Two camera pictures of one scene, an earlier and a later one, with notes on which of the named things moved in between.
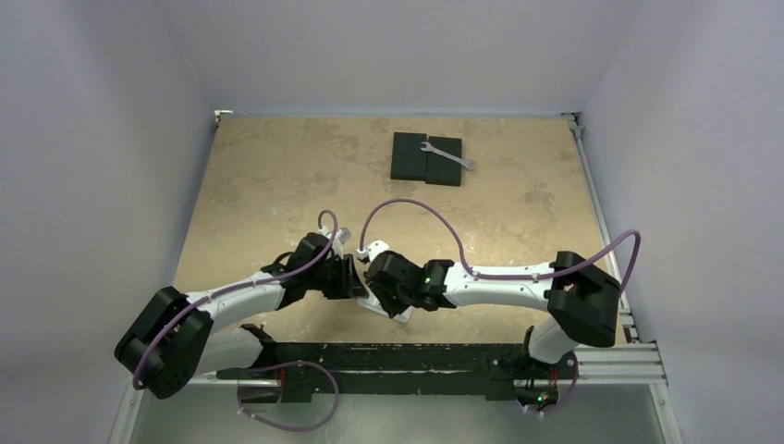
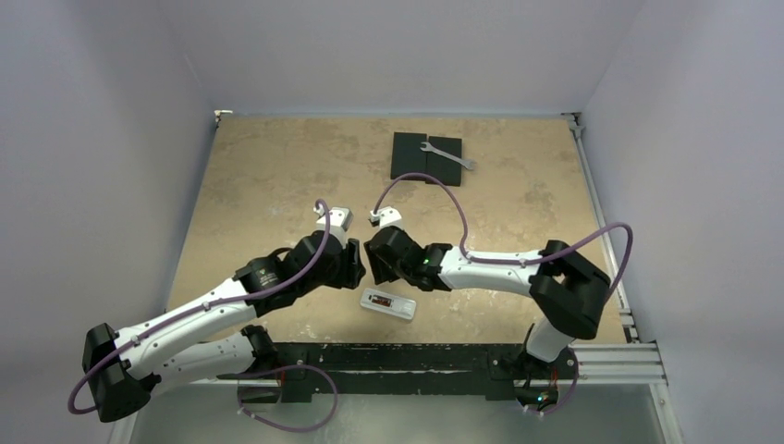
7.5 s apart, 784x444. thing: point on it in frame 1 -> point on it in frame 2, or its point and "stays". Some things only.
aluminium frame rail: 633,361 stays
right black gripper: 373,269 -> 376,256
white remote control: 372,302 stays
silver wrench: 468,163 stays
